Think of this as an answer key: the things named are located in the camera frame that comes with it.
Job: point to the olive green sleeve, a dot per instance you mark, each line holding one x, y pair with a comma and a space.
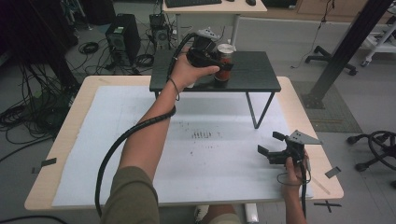
130, 196

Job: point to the black chair base with casters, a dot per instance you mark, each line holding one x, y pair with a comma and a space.
327, 57

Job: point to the white table mat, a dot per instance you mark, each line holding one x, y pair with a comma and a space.
211, 174

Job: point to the black tape cross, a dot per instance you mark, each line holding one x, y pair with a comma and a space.
327, 205

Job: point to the black slanted metal post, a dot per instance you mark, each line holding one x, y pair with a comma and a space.
345, 53

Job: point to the person's left hand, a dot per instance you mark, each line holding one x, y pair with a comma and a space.
186, 74

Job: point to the red drink can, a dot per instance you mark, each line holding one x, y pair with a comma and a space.
224, 74

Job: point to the small black computer tower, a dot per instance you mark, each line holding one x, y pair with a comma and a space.
159, 31

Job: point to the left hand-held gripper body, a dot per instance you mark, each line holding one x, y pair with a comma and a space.
202, 53

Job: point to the large black computer tower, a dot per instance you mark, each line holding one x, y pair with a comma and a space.
123, 39

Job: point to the white cart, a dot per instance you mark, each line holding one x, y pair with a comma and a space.
381, 40

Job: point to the white desk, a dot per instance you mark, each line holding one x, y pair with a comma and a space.
214, 12

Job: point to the white table leg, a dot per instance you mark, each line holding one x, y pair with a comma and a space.
251, 213

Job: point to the black computer mouse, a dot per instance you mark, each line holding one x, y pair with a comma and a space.
250, 2

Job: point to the person's knee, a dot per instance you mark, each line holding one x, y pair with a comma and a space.
224, 214

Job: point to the black keyboard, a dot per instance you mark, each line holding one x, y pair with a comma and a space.
193, 2

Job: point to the black shelf with metal legs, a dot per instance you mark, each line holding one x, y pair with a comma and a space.
252, 71

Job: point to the person's right hand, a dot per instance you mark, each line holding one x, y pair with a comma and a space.
292, 179

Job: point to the grey floor mat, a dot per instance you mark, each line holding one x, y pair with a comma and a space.
333, 115

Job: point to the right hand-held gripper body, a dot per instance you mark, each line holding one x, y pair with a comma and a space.
292, 151

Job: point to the grey tape piece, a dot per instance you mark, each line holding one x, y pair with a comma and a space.
332, 172

